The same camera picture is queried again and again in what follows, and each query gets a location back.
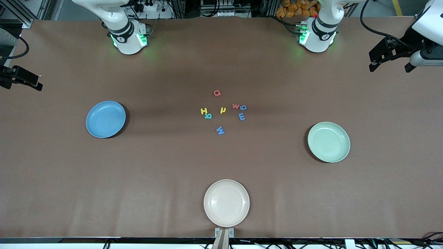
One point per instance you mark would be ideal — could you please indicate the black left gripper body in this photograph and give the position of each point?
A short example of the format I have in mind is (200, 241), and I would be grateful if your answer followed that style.
(407, 41)

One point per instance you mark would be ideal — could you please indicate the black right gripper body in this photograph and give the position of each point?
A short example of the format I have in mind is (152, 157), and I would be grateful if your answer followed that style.
(7, 75)

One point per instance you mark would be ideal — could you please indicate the blue foam letter E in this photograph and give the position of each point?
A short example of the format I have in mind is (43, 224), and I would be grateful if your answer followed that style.
(242, 117)

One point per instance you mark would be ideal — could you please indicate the red foam letter w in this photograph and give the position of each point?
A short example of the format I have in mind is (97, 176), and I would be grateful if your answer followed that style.
(236, 106)

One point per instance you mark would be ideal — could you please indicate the red foam letter Q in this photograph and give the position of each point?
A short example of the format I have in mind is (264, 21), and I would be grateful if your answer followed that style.
(217, 92)

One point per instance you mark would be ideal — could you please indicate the blue foam letter W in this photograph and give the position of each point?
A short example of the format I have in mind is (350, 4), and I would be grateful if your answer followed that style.
(220, 130)

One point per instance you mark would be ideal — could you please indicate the yellow capital letter H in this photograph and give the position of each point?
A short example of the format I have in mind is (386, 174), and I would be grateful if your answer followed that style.
(204, 111)

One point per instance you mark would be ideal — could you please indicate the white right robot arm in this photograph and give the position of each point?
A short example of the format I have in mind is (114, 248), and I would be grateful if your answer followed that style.
(126, 43)

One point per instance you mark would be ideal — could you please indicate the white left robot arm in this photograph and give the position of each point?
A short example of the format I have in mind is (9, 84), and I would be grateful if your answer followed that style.
(320, 39)

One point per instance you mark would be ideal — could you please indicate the green plate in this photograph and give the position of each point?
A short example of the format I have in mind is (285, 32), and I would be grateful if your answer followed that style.
(328, 142)

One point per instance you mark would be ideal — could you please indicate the blue plate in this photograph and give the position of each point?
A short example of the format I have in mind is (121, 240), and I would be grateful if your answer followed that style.
(106, 119)

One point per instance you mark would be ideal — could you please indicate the beige plate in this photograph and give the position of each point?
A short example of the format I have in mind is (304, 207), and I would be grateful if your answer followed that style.
(226, 203)

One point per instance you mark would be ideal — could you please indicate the grey side panel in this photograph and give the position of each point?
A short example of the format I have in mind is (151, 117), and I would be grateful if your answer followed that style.
(7, 36)

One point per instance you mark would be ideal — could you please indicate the bag of orange objects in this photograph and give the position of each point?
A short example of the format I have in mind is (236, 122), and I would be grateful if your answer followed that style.
(294, 8)

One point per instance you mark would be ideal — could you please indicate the white power strip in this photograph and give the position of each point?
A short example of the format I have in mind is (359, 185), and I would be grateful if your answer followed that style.
(152, 14)

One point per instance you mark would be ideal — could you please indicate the brown table cover sheet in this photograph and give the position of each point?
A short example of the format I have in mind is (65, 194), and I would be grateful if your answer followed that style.
(138, 173)

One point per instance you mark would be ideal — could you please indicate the grey metal equipment rack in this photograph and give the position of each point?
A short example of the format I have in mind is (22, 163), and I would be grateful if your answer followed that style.
(225, 7)

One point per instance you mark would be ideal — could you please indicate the aluminium frame profile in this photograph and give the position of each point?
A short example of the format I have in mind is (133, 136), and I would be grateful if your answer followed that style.
(20, 12)

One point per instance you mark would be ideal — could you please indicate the silver table edge rail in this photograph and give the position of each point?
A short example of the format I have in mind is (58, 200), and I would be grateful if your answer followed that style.
(31, 240)

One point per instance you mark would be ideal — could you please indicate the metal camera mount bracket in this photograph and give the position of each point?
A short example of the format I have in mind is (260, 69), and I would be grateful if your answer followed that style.
(224, 238)

